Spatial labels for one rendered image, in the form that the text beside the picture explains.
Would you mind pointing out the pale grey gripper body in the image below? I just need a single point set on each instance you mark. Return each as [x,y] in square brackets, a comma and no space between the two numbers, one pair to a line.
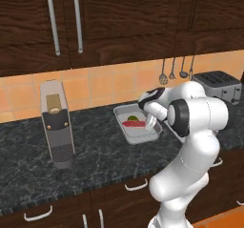
[150,123]

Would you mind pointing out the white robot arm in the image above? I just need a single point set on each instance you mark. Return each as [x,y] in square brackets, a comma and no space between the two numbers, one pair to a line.
[197,142]

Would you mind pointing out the grey tupperware container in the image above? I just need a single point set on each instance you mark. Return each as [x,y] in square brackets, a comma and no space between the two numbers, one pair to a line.
[139,135]

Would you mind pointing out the red steak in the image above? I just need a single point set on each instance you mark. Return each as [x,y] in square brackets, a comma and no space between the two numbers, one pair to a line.
[133,124]

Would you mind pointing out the green lime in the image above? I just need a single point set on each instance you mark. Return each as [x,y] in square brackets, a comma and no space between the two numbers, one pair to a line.
[132,118]

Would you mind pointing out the hanging metal slotted spoon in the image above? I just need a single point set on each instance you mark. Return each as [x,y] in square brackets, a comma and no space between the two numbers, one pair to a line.
[163,78]

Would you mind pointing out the hanging metal small utensil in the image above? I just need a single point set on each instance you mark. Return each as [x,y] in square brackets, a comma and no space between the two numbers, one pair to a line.
[172,76]

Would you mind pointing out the hanging metal ladle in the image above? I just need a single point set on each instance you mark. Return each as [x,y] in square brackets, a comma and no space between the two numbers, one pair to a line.
[183,74]

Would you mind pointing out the hanging metal fork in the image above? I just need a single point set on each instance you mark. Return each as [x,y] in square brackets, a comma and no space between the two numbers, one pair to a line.
[191,69]

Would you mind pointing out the silver toaster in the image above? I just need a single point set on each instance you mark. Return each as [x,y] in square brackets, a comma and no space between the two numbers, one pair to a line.
[219,85]

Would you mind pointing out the grey coffee machine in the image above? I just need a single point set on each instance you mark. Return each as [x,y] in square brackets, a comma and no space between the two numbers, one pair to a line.
[57,133]

